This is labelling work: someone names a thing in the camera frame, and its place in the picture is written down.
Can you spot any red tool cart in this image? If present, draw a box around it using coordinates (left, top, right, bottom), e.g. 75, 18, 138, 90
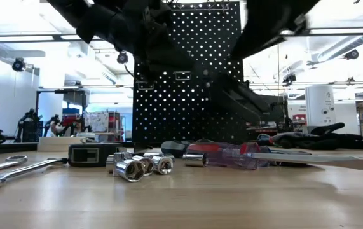
107, 110, 127, 142

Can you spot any black perforated pegboard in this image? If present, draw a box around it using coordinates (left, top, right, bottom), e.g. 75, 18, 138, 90
132, 1, 249, 144

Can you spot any black plastic crate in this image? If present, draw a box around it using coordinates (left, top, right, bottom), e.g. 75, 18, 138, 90
22, 120, 44, 143

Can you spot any black work glove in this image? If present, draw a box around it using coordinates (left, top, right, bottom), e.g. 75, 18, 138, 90
310, 122, 363, 144

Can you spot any black ceiling camera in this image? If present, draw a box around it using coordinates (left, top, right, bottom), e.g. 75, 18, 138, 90
343, 49, 360, 60
11, 57, 26, 73
282, 73, 297, 86
116, 50, 129, 64

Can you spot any black aluminium table frame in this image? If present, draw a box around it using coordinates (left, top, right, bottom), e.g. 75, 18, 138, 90
0, 139, 363, 156

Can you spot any black tape measure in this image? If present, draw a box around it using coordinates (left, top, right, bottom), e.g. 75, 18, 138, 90
68, 142, 123, 168

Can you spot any black computer monitor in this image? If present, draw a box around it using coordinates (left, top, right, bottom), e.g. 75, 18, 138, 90
262, 94, 289, 127

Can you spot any white masking tape roll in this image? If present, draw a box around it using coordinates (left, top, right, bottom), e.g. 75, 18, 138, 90
37, 136, 88, 152

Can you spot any large chrome combination wrench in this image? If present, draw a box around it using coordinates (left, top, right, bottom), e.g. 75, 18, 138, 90
0, 158, 68, 193

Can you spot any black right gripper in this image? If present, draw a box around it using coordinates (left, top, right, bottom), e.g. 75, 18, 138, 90
231, 0, 322, 60

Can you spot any person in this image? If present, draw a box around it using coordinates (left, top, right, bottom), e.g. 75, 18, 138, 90
68, 118, 90, 137

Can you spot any long chrome socket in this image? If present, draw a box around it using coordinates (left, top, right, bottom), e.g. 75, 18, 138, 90
182, 152, 209, 168

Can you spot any silver wire loop hook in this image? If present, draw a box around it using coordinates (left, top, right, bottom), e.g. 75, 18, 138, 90
173, 71, 192, 81
135, 81, 155, 91

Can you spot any work glove with red cuff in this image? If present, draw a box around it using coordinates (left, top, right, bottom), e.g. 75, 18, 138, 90
257, 132, 341, 151

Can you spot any grey black handled screwdriver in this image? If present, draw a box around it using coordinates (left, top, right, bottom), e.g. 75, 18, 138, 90
161, 140, 189, 159

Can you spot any white cylindrical appliance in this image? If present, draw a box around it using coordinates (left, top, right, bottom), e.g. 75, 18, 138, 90
305, 84, 337, 127

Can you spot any large chrome socket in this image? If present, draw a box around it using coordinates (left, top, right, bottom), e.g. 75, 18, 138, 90
114, 158, 146, 183

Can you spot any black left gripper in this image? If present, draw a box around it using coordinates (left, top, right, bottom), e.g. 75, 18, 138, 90
130, 0, 206, 83

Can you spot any silver wire screwdriver rack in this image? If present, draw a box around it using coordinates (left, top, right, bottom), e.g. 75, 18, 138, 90
167, 0, 233, 13

